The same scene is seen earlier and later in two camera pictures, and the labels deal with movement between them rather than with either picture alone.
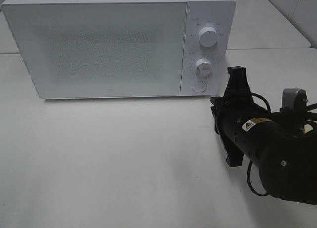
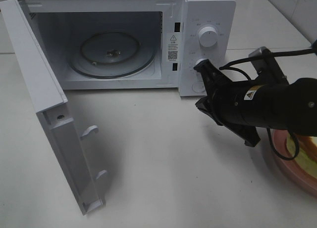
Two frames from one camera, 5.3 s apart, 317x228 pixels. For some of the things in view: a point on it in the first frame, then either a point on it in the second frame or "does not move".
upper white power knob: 208,36 does not move
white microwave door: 101,50 → 51,104
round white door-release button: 199,86 does not move
